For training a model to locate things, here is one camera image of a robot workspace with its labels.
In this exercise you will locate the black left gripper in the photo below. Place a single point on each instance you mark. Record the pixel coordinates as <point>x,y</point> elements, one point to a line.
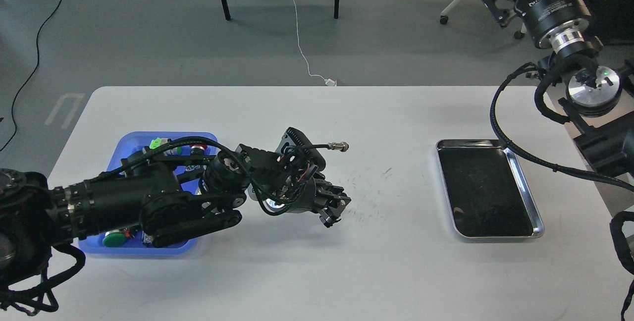
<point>316,196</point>

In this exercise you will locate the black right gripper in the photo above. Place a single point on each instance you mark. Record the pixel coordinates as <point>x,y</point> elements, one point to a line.
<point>549,23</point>

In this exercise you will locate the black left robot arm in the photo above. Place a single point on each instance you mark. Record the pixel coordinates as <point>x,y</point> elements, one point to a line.
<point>180,190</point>

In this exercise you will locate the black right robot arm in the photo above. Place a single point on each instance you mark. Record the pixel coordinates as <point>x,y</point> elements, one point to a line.
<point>572,86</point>

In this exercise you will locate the silver metal tray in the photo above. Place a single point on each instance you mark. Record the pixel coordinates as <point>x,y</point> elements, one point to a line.
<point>487,193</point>

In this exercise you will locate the black cabinet on casters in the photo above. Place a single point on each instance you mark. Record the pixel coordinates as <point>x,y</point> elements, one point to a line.
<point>612,21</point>

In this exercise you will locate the red push button switch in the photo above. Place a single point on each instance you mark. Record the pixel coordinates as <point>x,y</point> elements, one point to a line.
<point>198,150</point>

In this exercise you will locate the yellow push button switch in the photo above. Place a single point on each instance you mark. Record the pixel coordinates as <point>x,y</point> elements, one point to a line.
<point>146,240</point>

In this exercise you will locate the green mushroom button switch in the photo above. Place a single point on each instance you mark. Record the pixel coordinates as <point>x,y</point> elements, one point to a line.
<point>115,238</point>

